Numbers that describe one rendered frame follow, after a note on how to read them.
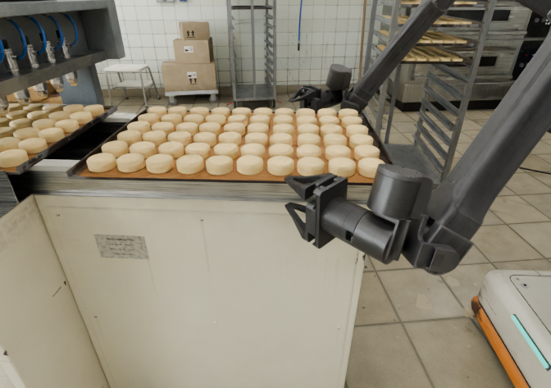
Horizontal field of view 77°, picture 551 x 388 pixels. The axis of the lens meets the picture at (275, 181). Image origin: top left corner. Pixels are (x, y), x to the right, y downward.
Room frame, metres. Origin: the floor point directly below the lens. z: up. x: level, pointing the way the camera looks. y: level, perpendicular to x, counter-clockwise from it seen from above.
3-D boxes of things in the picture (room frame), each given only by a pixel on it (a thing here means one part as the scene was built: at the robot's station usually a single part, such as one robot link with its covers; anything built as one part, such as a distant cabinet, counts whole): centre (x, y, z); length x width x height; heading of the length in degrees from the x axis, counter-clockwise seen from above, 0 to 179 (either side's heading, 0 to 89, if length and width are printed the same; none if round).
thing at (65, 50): (0.92, 0.52, 1.07); 0.06 x 0.03 x 0.18; 87
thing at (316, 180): (0.47, -0.05, 0.91); 0.09 x 0.07 x 0.07; 43
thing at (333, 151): (0.63, -0.13, 0.91); 0.05 x 0.05 x 0.02
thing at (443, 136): (2.18, -1.04, 0.42); 0.64 x 0.03 x 0.03; 176
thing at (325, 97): (1.04, -0.13, 0.90); 0.07 x 0.07 x 0.10; 42
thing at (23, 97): (0.74, 0.53, 1.07); 0.06 x 0.03 x 0.18; 87
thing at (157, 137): (0.72, 0.27, 0.91); 0.05 x 0.05 x 0.02
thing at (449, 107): (2.18, -1.04, 0.60); 0.64 x 0.03 x 0.03; 176
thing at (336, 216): (0.42, -0.10, 0.90); 0.07 x 0.07 x 0.10; 43
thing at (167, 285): (0.75, 0.15, 0.45); 0.70 x 0.34 x 0.90; 87
